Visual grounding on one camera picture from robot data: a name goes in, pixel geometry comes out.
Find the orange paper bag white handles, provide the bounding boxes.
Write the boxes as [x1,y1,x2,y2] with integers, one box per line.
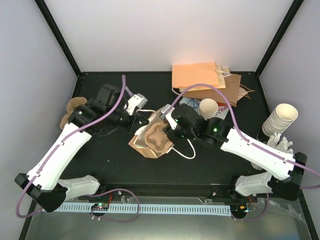
[128,108,196,160]

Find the brown pulp cup carrier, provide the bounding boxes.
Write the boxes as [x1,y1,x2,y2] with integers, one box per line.
[144,122,174,158]

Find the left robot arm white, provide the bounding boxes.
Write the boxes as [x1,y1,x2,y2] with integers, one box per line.
[14,84,149,213]

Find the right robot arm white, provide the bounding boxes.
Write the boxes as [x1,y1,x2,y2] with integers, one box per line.
[160,103,307,202]

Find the light blue paper bag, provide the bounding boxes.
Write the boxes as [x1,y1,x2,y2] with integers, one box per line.
[179,97,201,112]

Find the white paper cup stack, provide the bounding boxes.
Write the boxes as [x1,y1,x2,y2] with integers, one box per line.
[197,98,219,121]

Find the checkered paper bag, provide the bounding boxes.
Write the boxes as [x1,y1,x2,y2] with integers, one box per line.
[215,102,229,120]

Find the orange paper bag stack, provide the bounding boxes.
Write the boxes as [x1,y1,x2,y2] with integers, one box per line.
[171,62,232,95]

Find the brown kraft paper bag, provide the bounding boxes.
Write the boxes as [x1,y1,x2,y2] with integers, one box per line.
[183,74,255,107]

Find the pulp cup carrier stack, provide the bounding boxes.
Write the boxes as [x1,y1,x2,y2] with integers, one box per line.
[59,97,88,130]

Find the tall white cup stack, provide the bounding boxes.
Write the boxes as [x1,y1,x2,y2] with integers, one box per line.
[261,103,299,137]

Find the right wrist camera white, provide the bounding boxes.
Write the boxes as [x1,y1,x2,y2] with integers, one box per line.
[159,104,178,130]

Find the blue slotted cable duct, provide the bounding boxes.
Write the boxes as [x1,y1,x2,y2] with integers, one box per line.
[55,202,231,217]

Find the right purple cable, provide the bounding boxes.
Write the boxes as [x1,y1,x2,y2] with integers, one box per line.
[172,83,320,190]

